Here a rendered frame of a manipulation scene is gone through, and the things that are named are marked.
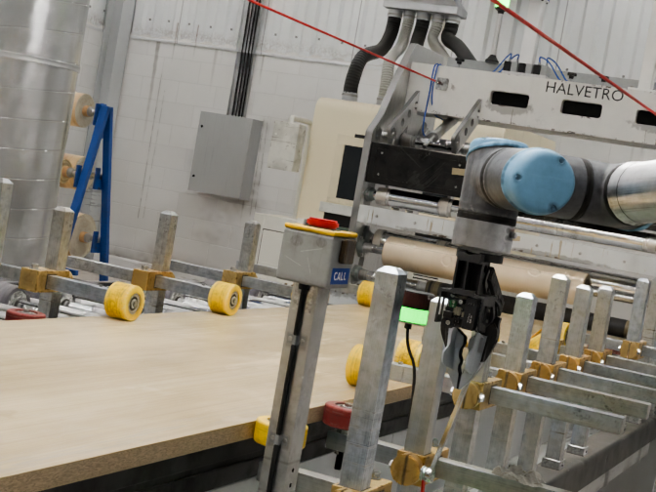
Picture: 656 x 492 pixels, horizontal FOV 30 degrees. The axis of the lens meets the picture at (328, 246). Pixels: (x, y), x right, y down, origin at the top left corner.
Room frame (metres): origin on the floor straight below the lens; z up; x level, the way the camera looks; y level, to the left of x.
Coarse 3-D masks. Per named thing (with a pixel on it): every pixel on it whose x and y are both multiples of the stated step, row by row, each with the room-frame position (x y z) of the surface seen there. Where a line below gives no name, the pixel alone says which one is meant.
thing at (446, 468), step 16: (336, 432) 2.06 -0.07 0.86; (336, 448) 2.06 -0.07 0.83; (384, 448) 2.02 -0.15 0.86; (400, 448) 2.02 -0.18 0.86; (448, 464) 1.98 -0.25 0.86; (464, 464) 1.99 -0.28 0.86; (448, 480) 1.97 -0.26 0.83; (464, 480) 1.96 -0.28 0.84; (480, 480) 1.95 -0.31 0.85; (496, 480) 1.94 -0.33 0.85; (512, 480) 1.93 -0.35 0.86
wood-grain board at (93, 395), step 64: (64, 320) 2.52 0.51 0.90; (192, 320) 2.87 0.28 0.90; (256, 320) 3.08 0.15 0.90; (0, 384) 1.79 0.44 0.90; (64, 384) 1.87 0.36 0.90; (128, 384) 1.96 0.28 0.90; (192, 384) 2.06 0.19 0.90; (256, 384) 2.17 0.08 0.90; (320, 384) 2.29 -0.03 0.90; (0, 448) 1.43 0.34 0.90; (64, 448) 1.48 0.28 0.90; (128, 448) 1.54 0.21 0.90; (192, 448) 1.69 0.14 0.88
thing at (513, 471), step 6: (498, 468) 1.94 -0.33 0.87; (504, 468) 1.95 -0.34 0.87; (510, 468) 1.95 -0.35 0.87; (516, 468) 1.94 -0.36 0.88; (498, 474) 1.93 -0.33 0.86; (504, 474) 1.93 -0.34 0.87; (510, 474) 1.92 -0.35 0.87; (516, 474) 1.94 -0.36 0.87; (522, 474) 1.93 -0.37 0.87; (528, 474) 1.92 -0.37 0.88; (534, 474) 1.92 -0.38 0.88; (540, 474) 1.95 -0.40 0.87; (516, 480) 1.92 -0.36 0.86; (522, 480) 1.91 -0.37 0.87; (528, 480) 1.91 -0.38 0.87; (534, 480) 1.91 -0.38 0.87; (540, 480) 1.94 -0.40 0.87; (534, 486) 1.90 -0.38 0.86; (540, 486) 1.91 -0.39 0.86
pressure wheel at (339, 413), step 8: (328, 408) 2.05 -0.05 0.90; (336, 408) 2.04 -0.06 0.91; (344, 408) 2.04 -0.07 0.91; (328, 416) 2.05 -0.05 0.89; (336, 416) 2.04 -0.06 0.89; (344, 416) 2.03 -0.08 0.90; (328, 424) 2.04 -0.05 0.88; (336, 424) 2.04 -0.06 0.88; (344, 424) 2.03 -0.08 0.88; (344, 432) 2.06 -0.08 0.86; (336, 456) 2.07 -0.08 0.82; (336, 464) 2.07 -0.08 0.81
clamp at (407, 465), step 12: (396, 456) 1.96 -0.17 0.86; (408, 456) 1.93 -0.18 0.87; (420, 456) 1.94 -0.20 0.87; (432, 456) 1.97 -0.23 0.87; (444, 456) 2.03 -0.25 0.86; (396, 468) 1.94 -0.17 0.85; (408, 468) 1.93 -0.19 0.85; (420, 468) 1.93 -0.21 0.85; (396, 480) 1.94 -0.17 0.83; (408, 480) 1.93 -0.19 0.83; (420, 480) 1.94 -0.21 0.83
